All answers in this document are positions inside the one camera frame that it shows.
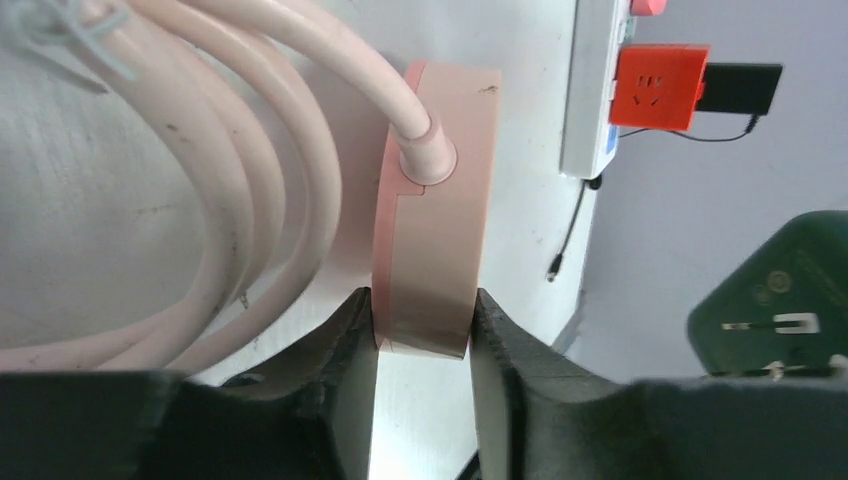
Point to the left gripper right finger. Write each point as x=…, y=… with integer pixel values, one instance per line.
x=540, y=416

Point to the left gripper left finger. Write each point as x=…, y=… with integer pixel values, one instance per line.
x=305, y=413

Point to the pink round power strip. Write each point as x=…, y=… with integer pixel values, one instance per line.
x=428, y=240

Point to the green patterned cube adapter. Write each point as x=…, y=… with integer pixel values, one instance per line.
x=784, y=309

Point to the red plug adapter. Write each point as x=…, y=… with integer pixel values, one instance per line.
x=658, y=85

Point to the black plug adapter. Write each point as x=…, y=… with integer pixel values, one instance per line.
x=739, y=88

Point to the pink plug adapter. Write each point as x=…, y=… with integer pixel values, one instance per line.
x=647, y=8

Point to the white long power strip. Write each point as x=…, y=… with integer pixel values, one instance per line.
x=590, y=141

